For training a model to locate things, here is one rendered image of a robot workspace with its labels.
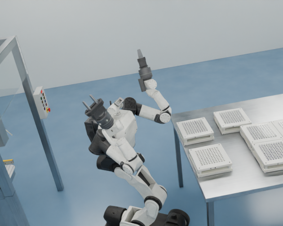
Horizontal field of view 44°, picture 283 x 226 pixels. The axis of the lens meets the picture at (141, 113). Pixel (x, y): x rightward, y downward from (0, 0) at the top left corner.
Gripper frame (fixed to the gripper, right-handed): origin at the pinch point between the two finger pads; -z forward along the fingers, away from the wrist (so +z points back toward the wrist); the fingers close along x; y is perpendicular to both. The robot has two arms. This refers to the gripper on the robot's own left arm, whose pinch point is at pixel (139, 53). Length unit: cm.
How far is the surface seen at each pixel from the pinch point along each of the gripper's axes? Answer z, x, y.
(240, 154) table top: 91, 3, -50
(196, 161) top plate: 83, 13, -16
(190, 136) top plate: 72, -15, -20
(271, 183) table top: 105, 34, -57
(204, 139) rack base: 78, -17, -31
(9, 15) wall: -121, -313, 160
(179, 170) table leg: 118, -82, -9
